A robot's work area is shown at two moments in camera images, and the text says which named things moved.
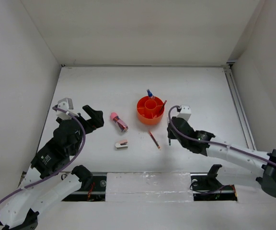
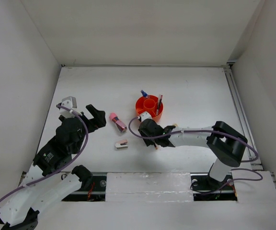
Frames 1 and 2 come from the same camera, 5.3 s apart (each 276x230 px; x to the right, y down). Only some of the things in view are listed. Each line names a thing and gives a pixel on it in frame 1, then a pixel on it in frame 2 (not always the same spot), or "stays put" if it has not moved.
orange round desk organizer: [150, 111] stays put
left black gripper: [96, 121] stays put
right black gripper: [170, 134] to [148, 142]
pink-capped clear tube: [123, 127] stays put
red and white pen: [162, 108] to [160, 98]
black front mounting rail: [203, 189] stays put
